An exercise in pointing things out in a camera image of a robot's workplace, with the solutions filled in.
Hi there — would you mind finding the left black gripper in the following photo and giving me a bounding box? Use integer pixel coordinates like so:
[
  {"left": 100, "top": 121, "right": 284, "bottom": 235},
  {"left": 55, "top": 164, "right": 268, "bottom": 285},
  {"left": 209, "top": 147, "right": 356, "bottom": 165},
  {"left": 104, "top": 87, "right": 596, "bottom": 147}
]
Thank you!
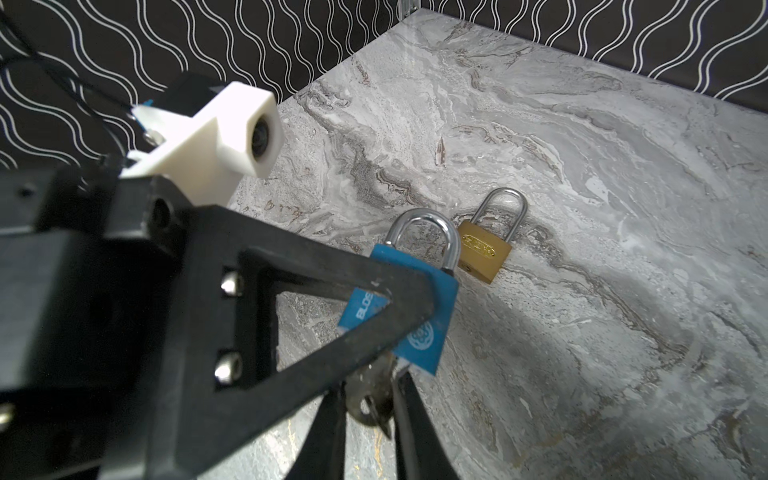
[{"left": 1, "top": 167, "right": 190, "bottom": 479}]

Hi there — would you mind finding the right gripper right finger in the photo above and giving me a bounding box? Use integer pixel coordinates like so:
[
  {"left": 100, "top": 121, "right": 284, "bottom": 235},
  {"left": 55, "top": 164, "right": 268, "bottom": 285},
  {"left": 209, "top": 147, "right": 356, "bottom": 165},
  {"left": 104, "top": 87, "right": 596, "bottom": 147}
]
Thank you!
[{"left": 393, "top": 370, "right": 459, "bottom": 480}]

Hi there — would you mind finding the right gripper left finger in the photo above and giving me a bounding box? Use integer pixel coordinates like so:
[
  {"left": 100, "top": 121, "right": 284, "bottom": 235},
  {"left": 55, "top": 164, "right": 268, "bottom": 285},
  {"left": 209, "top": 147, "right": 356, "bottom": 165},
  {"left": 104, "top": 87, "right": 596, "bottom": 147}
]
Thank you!
[{"left": 285, "top": 386, "right": 347, "bottom": 480}]

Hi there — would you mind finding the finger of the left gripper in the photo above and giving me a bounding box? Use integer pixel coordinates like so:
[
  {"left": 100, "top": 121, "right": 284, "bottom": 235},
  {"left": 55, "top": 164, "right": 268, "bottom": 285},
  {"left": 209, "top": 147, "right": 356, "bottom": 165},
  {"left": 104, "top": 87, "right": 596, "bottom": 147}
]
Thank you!
[{"left": 101, "top": 206, "right": 422, "bottom": 479}]

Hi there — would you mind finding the small blue padlock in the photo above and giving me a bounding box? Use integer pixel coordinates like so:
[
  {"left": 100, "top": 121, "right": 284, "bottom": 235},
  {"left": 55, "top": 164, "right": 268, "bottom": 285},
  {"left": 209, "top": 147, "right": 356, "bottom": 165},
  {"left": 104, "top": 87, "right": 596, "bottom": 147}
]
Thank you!
[{"left": 338, "top": 208, "right": 461, "bottom": 377}]

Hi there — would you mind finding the large brass padlock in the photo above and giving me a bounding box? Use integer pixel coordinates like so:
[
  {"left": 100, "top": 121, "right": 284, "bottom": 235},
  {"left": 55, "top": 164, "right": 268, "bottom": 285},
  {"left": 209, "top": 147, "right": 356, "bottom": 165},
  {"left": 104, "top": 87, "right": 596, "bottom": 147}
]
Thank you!
[{"left": 458, "top": 187, "right": 529, "bottom": 284}]

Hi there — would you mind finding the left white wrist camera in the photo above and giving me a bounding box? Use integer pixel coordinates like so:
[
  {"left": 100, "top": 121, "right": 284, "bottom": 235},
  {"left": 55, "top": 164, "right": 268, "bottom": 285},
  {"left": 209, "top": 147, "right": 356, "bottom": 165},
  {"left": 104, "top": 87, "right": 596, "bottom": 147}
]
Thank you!
[{"left": 120, "top": 78, "right": 285, "bottom": 207}]

